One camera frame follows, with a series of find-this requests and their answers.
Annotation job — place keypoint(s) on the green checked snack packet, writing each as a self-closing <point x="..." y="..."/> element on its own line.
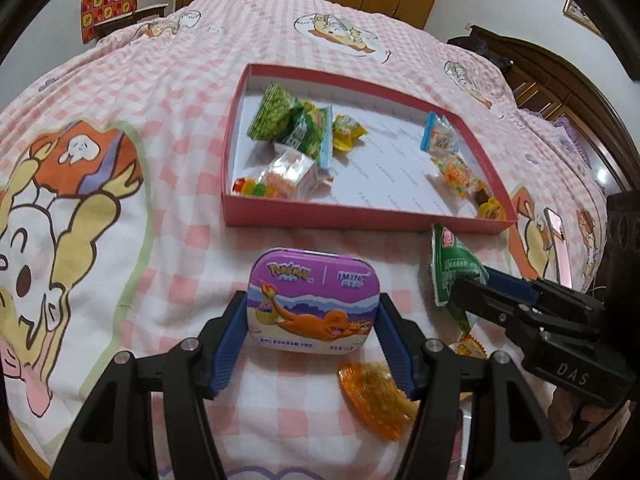
<point x="272" y="112"/>

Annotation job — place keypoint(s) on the orange gummy snack packet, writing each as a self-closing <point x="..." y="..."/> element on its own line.
<point x="457" y="175"/>

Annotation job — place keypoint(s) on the pink shallow cardboard box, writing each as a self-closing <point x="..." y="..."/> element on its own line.
<point x="380" y="160"/>

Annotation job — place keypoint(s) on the yellow candy packet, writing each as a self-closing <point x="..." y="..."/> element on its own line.
<point x="347" y="132"/>

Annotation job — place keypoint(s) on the green yellow snack packet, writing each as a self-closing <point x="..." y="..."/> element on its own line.
<point x="307" y="130"/>

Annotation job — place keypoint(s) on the purple pillow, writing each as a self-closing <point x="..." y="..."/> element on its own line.
<point x="570" y="132"/>

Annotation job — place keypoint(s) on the pink checked printed blanket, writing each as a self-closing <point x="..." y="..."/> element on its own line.
<point x="150" y="125"/>

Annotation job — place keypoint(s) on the green white snack packet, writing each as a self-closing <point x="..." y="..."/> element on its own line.
<point x="455" y="265"/>

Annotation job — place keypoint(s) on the black bag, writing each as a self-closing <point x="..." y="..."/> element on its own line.
<point x="480" y="45"/>

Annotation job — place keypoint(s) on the pink smartphone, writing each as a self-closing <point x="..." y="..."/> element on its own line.
<point x="557" y="245"/>

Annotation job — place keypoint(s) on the dark wooden headboard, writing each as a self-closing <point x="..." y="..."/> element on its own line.
<point x="565" y="90"/>

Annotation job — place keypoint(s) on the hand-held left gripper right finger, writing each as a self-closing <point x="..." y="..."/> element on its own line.
<point x="395" y="345"/>

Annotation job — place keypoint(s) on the clear pink candy packet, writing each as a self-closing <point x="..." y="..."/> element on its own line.
<point x="300" y="165"/>

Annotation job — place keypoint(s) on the purple printed candy tin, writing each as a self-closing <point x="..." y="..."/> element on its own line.
<point x="310" y="305"/>

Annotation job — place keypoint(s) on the yellow red small packet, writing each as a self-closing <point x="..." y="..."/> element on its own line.
<point x="467" y="346"/>

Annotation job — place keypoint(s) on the blue edged clear snack packet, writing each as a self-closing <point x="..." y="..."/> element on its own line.
<point x="439" y="135"/>

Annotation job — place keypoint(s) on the person's right hand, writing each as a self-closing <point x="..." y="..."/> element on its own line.
<point x="565" y="420"/>

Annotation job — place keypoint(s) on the orange round jelly cup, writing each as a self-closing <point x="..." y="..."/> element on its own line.
<point x="492" y="209"/>

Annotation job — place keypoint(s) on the framed wall picture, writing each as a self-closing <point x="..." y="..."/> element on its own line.
<point x="580" y="10"/>

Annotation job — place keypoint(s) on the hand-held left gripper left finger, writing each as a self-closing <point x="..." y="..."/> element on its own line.
<point x="227" y="345"/>

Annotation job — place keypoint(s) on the clear colourful gummy packet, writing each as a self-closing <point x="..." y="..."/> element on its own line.
<point x="250" y="187"/>

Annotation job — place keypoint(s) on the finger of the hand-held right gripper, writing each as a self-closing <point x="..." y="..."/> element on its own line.
<point x="480" y="300"/>
<point x="510" y="280"/>

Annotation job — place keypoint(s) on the orange ribbed plastic wrapper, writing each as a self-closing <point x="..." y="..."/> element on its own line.
<point x="372" y="395"/>

